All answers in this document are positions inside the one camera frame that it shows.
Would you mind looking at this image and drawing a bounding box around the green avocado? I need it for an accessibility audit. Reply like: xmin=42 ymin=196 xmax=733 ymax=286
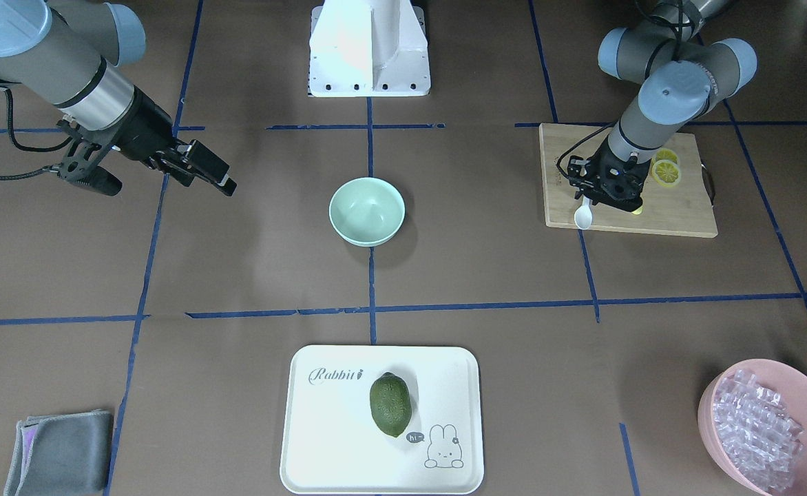
xmin=369 ymin=371 xmax=412 ymax=437

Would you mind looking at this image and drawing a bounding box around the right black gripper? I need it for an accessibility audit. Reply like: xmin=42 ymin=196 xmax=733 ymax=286
xmin=57 ymin=89 xmax=237 ymax=197

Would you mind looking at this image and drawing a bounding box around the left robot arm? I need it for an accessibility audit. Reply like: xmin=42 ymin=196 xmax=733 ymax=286
xmin=558 ymin=1 xmax=758 ymax=211

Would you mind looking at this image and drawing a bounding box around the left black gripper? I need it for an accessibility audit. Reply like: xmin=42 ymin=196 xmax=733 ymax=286
xmin=567 ymin=141 xmax=645 ymax=213

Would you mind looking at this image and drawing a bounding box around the grey folded cloth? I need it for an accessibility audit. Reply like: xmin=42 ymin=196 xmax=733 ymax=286
xmin=3 ymin=409 xmax=113 ymax=495

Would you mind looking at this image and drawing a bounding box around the white plastic spoon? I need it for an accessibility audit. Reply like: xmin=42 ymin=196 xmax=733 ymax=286
xmin=574 ymin=202 xmax=593 ymax=230

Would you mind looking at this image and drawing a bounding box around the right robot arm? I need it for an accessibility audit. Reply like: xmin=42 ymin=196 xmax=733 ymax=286
xmin=0 ymin=1 xmax=236 ymax=196

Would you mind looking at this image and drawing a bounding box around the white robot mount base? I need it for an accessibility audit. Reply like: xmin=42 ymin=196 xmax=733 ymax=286
xmin=307 ymin=1 xmax=432 ymax=98

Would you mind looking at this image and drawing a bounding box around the cream rabbit tray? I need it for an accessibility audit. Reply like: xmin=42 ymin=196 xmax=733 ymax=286
xmin=280 ymin=345 xmax=485 ymax=495

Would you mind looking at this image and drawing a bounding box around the lower lemon slice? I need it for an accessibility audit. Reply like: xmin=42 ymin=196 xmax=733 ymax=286
xmin=650 ymin=159 xmax=682 ymax=187

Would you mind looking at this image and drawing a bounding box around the clear ice cubes pile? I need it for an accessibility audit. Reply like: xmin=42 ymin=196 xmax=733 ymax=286
xmin=711 ymin=369 xmax=804 ymax=495

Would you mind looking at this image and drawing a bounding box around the mint green bowl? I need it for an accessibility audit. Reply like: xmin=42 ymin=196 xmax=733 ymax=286
xmin=328 ymin=178 xmax=406 ymax=247

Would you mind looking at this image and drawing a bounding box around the pink bowl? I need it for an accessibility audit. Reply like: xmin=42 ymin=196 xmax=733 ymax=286
xmin=697 ymin=359 xmax=807 ymax=495

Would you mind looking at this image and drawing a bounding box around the bamboo cutting board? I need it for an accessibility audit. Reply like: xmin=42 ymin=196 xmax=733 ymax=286
xmin=538 ymin=123 xmax=718 ymax=238

